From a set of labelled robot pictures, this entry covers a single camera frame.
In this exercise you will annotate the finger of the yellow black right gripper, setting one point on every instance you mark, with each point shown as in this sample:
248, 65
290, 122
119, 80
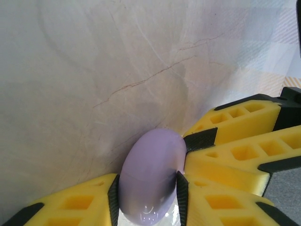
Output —
247, 127
235, 169

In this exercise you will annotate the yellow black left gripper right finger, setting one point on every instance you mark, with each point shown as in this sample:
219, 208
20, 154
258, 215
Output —
235, 212

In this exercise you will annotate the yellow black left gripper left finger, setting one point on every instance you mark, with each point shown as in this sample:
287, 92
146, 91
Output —
70, 204

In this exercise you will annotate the purple earbud charging case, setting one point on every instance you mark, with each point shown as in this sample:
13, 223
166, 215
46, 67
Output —
150, 169

